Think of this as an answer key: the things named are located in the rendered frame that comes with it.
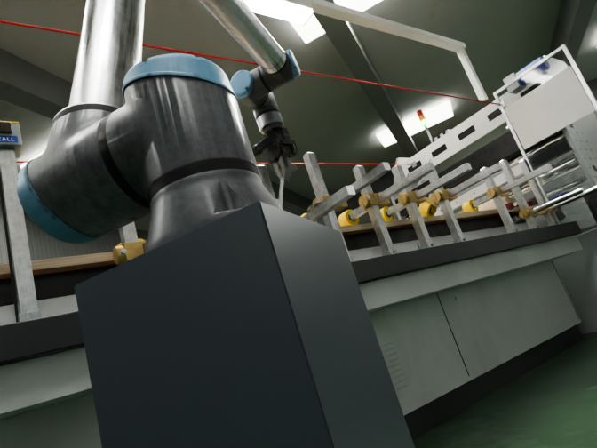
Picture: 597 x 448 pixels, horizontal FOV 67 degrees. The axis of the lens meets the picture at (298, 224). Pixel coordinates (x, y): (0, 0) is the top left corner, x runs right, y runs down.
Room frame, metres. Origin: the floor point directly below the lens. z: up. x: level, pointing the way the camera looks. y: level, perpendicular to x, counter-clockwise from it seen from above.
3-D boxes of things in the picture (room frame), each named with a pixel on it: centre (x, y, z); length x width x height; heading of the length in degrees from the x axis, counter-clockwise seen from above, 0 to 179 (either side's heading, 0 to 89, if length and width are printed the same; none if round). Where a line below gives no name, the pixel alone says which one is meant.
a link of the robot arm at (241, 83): (1.35, 0.01, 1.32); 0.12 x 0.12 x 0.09; 71
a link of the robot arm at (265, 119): (1.46, -0.01, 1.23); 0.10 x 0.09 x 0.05; 39
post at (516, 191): (2.61, -1.28, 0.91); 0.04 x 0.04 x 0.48; 40
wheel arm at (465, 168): (1.96, -0.57, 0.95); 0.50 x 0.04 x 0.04; 40
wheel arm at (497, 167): (2.06, -0.81, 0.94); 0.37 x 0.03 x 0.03; 40
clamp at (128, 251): (1.19, 0.44, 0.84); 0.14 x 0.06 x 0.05; 130
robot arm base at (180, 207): (0.56, 0.10, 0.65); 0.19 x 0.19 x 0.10
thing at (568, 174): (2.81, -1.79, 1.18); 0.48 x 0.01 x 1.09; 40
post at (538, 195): (2.77, -1.47, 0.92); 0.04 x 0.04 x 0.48; 40
